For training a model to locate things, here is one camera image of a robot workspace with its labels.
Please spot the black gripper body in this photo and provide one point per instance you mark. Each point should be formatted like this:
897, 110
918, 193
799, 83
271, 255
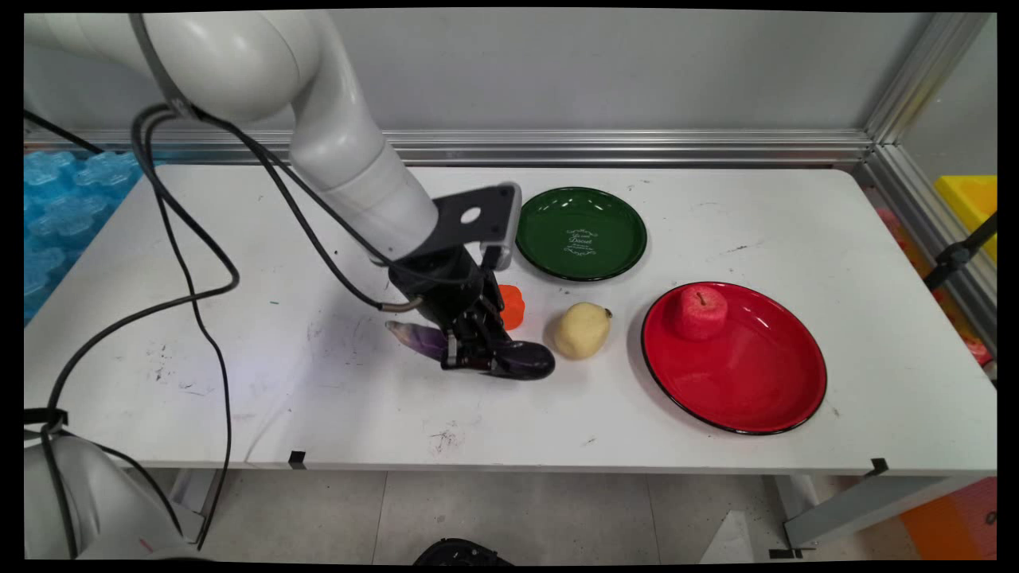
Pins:
446, 290

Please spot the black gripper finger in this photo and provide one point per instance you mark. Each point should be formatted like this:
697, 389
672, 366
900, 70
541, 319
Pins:
497, 334
466, 350

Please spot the purple toy eggplant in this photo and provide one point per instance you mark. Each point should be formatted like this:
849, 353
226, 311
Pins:
525, 362

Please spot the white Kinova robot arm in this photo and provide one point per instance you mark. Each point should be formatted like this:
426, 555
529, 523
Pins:
239, 72

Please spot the orange toy carrot piece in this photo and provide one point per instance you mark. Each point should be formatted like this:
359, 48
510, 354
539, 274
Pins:
513, 310

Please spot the pale yellow toy potato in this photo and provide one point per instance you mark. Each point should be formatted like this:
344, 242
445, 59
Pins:
581, 330

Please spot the green enamel plate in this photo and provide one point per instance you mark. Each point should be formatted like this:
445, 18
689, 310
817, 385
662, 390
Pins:
581, 233

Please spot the small black table clip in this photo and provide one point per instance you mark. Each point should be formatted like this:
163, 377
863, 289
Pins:
296, 458
878, 466

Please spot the black round object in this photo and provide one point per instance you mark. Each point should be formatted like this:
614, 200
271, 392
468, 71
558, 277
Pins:
462, 551

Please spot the red toy apple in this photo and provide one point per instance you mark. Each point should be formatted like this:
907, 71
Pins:
700, 312

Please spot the red enamel plate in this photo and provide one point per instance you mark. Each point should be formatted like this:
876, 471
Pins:
740, 374

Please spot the white table leg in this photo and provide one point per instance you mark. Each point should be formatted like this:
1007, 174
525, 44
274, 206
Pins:
860, 509

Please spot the black stand clamp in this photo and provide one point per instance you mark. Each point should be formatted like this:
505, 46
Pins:
959, 253

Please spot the orange box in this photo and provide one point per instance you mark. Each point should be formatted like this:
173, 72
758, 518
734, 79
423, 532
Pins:
951, 521

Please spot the yellow plastic bin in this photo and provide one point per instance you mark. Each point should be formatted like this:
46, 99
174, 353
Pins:
973, 203

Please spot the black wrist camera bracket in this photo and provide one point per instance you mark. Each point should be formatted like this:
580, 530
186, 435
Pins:
478, 223

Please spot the aluminium frame rail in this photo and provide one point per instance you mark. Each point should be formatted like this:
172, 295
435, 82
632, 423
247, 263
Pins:
637, 147

